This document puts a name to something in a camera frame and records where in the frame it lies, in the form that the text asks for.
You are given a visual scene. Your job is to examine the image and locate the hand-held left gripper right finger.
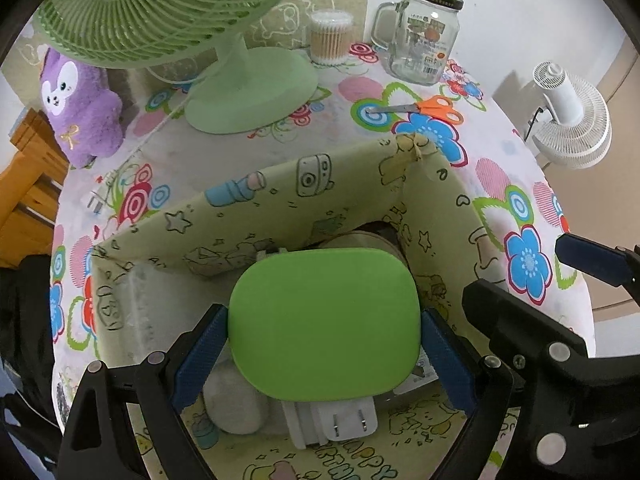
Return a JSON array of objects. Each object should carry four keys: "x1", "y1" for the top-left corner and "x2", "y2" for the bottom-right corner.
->
[{"x1": 420, "y1": 309, "x2": 521, "y2": 480}]

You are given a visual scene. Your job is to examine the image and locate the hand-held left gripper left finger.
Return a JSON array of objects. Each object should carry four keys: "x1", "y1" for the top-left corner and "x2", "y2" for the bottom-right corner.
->
[{"x1": 59, "y1": 302, "x2": 231, "y2": 480}]

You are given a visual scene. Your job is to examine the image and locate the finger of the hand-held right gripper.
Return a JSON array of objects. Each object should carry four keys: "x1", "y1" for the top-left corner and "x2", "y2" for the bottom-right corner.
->
[
  {"x1": 461, "y1": 277, "x2": 640, "y2": 480},
  {"x1": 554, "y1": 232, "x2": 640, "y2": 311}
]

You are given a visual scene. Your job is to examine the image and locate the small white charger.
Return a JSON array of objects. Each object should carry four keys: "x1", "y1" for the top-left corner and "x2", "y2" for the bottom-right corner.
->
[{"x1": 392, "y1": 345, "x2": 441, "y2": 396}]

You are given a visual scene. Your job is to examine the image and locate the white rounded case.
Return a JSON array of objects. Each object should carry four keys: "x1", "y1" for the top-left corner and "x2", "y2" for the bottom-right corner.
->
[{"x1": 202, "y1": 362, "x2": 273, "y2": 436}]

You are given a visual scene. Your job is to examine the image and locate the large white charger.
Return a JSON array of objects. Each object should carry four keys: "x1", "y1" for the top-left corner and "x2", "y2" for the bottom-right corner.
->
[{"x1": 280, "y1": 395, "x2": 378, "y2": 450}]

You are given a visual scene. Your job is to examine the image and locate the green rounded case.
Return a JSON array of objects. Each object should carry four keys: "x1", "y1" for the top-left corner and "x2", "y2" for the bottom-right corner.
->
[{"x1": 227, "y1": 249, "x2": 423, "y2": 403}]

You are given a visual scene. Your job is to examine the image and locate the yellow patterned storage box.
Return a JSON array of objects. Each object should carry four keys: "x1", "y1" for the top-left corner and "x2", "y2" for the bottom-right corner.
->
[{"x1": 90, "y1": 132, "x2": 526, "y2": 480}]

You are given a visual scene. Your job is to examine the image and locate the white floor fan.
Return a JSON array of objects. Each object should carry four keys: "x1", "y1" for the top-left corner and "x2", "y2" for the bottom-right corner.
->
[{"x1": 530, "y1": 61, "x2": 613, "y2": 170}]

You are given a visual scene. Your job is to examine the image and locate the black clothing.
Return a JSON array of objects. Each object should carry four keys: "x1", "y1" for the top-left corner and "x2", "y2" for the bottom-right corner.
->
[{"x1": 0, "y1": 255, "x2": 61, "y2": 411}]

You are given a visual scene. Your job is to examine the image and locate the black backpack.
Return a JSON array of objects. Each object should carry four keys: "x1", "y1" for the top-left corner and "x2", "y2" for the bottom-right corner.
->
[{"x1": 0, "y1": 390, "x2": 63, "y2": 476}]

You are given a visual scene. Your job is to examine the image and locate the wooden chair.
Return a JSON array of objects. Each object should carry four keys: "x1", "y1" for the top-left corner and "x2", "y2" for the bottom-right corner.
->
[{"x1": 0, "y1": 107, "x2": 71, "y2": 268}]

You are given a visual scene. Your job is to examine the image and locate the green desk fan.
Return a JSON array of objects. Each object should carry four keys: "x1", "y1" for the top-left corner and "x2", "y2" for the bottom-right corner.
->
[{"x1": 32, "y1": 0, "x2": 318, "y2": 135}]

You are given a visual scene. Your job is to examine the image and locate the glass mug with green lid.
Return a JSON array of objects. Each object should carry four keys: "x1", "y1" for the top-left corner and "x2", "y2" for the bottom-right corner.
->
[{"x1": 371, "y1": 0, "x2": 466, "y2": 86}]

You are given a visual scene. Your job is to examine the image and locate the purple plush toy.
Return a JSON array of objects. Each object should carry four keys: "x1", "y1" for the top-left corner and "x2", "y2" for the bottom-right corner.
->
[{"x1": 37, "y1": 47, "x2": 125, "y2": 170}]

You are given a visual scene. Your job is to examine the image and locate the cotton swab container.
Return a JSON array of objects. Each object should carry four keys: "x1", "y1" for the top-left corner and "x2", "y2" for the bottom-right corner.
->
[{"x1": 309, "y1": 10, "x2": 356, "y2": 66}]

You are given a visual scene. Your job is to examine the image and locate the black power cable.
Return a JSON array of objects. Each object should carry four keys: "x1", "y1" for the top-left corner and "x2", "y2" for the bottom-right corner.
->
[{"x1": 522, "y1": 105, "x2": 548, "y2": 141}]

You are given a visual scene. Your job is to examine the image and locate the white fan power cable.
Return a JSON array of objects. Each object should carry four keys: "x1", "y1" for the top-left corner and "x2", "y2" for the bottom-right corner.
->
[{"x1": 85, "y1": 72, "x2": 221, "y2": 216}]

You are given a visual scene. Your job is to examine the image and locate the orange handled scissors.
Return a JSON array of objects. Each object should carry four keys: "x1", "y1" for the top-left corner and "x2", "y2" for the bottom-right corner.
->
[{"x1": 364, "y1": 95, "x2": 463, "y2": 125}]

